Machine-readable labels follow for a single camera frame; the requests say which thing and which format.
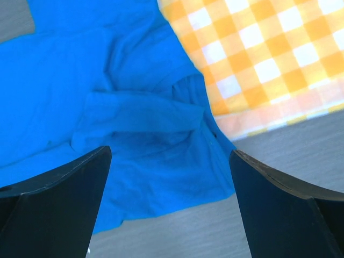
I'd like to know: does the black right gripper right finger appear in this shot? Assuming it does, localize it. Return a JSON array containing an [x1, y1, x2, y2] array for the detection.
[[230, 150, 343, 257]]

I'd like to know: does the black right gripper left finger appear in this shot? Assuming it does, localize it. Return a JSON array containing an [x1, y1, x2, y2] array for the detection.
[[1, 146, 111, 258]]

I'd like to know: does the blue t shirt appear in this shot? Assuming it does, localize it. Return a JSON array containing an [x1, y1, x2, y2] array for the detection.
[[1, 1, 234, 233]]

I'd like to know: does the orange checkered cloth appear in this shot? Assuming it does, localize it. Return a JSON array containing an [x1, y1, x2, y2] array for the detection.
[[159, 0, 343, 140]]

